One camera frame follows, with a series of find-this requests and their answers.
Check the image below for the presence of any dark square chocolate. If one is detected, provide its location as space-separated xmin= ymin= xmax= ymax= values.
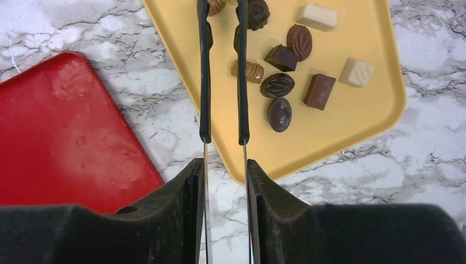
xmin=264 ymin=45 xmax=298 ymax=72

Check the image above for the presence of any dark leaf chocolate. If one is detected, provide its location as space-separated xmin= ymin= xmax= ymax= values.
xmin=286 ymin=24 xmax=313 ymax=62

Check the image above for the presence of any dark oval ridged chocolate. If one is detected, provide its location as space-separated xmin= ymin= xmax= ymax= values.
xmin=260 ymin=73 xmax=295 ymax=98

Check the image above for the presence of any brown ridged chocolate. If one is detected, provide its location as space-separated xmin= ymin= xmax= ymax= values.
xmin=207 ymin=0 xmax=226 ymax=17

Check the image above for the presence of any yellow plastic tray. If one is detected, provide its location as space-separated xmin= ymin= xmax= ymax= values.
xmin=143 ymin=1 xmax=406 ymax=185

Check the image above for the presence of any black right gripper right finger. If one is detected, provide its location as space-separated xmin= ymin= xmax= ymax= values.
xmin=247 ymin=159 xmax=465 ymax=263

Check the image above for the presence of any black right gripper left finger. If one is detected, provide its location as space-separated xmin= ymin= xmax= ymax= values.
xmin=1 ymin=158 xmax=204 ymax=263

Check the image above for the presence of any dark swirl round chocolate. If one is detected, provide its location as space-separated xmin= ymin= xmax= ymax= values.
xmin=235 ymin=0 xmax=270 ymax=34

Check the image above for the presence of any milk chocolate rectangle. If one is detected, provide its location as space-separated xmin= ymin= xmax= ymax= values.
xmin=303 ymin=74 xmax=336 ymax=111

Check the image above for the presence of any red box lid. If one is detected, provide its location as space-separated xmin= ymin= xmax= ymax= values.
xmin=1 ymin=52 xmax=164 ymax=213

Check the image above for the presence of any dark smooth oval chocolate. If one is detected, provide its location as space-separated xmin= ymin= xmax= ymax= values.
xmin=267 ymin=97 xmax=292 ymax=133

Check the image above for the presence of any white ridged chocolate square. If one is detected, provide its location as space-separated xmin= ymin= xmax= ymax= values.
xmin=339 ymin=57 xmax=375 ymax=88

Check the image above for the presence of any caramel ridged chocolate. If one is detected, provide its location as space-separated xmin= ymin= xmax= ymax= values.
xmin=231 ymin=60 xmax=264 ymax=84

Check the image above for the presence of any white chocolate block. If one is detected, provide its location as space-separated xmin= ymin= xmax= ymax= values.
xmin=296 ymin=3 xmax=339 ymax=31

